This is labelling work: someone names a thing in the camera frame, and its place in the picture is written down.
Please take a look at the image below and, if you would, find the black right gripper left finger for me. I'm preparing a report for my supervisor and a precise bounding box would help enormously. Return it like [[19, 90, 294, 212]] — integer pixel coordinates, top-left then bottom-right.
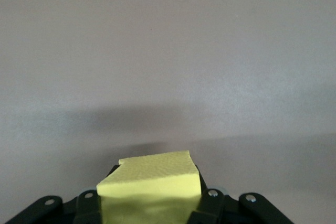
[[4, 164, 120, 224]]

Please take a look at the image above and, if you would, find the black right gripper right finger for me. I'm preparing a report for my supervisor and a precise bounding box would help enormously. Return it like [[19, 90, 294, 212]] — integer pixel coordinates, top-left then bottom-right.
[[187, 166, 292, 224]]

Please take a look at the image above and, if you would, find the yellow foam cube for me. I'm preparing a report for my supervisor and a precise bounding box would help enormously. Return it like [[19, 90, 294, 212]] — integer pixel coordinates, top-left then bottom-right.
[[96, 150, 202, 224]]

